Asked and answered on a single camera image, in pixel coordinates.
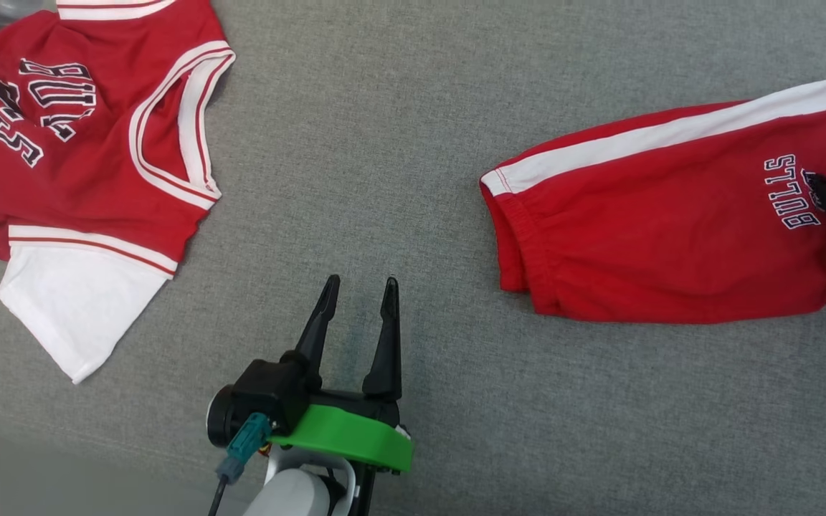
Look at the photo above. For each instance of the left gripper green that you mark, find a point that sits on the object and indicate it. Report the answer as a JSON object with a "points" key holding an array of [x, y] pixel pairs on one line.
{"points": [[355, 437]]}

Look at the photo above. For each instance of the red Bulls shorts white stripe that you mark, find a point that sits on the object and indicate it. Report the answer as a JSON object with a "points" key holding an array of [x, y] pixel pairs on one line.
{"points": [[657, 236]]}

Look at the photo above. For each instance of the red Bulls jersey white sleeves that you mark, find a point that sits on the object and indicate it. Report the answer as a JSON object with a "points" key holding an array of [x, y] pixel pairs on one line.
{"points": [[83, 179]]}

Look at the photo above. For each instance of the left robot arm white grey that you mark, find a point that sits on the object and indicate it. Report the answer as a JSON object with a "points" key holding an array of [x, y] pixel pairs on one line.
{"points": [[298, 494]]}

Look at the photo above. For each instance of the grey fabric sofa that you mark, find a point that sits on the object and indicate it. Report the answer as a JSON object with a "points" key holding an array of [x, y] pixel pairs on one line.
{"points": [[420, 215]]}

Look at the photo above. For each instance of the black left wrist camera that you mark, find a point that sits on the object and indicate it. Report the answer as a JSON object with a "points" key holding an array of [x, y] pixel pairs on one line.
{"points": [[262, 398]]}

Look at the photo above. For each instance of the grey metal frame piece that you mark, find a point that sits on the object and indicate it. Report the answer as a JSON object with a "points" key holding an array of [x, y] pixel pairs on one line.
{"points": [[4, 7]]}

